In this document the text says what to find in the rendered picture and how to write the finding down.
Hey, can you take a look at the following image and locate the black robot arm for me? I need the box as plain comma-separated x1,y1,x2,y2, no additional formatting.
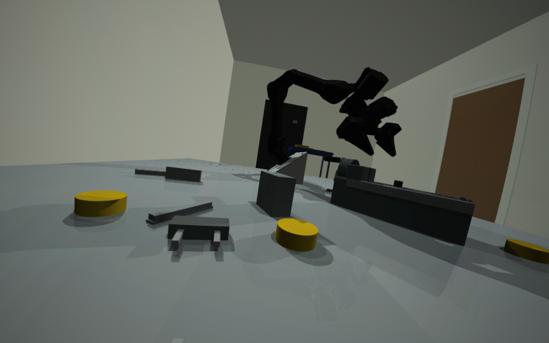
267,67,397,165

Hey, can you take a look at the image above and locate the yellow short cylinder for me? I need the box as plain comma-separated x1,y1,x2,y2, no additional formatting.
504,238,549,264
74,190,127,217
275,218,318,252

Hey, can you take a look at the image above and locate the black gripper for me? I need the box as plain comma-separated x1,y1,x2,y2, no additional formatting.
336,105,402,157

